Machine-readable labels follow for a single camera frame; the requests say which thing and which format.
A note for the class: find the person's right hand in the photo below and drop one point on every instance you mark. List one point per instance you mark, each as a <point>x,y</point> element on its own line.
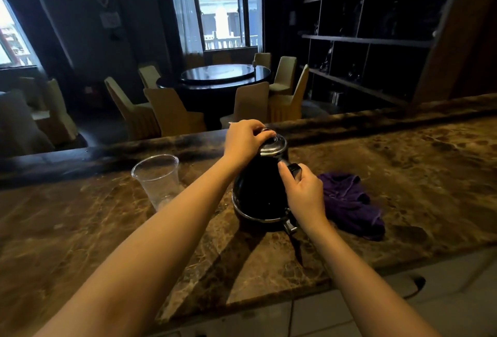
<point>306,200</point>

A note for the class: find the person's left hand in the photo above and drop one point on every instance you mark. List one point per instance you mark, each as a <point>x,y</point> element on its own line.
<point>242,142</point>

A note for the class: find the silver kettle lid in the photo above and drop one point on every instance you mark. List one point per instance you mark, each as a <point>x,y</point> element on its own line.
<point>275,146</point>

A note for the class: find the purple cloth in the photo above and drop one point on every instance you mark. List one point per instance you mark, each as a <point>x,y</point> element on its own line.
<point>349,204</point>

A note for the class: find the black electric kettle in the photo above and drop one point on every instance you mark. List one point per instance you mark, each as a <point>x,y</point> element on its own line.
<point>256,193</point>

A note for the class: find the clear plastic cup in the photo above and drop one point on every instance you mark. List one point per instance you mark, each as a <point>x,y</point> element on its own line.
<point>155,177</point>

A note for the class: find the person's right forearm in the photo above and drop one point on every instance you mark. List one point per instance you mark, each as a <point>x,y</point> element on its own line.
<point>369,294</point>

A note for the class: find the person's left forearm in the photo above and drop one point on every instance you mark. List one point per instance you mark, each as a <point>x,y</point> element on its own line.
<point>155,251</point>

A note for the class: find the beige covered dining chair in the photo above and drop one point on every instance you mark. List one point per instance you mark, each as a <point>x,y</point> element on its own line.
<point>285,72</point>
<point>287,105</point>
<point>171,115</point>
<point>149,75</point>
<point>250,103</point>
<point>60,115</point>
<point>263,59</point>
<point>134,117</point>
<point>19,127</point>

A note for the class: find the round dark dining table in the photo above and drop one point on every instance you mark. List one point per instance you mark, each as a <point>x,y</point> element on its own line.
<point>202,96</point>

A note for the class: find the dark round turntable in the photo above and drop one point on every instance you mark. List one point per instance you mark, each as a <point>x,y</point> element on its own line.
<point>217,73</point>

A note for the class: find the white cabinet drawer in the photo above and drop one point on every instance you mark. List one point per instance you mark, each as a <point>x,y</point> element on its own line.
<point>458,298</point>
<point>240,321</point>

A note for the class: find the tall dark-framed window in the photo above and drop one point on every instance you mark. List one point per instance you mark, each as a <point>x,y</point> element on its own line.
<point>221,2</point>

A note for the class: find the sheer white curtain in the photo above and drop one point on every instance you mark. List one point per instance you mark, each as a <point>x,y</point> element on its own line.
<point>184,6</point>

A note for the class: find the dark wooden shelf unit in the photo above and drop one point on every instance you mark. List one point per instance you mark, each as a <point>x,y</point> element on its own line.
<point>369,41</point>

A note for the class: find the side window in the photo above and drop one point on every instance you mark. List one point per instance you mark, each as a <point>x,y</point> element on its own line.
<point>13,37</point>

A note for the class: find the white wall sign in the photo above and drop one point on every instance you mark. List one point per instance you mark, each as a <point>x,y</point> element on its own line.
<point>110,20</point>

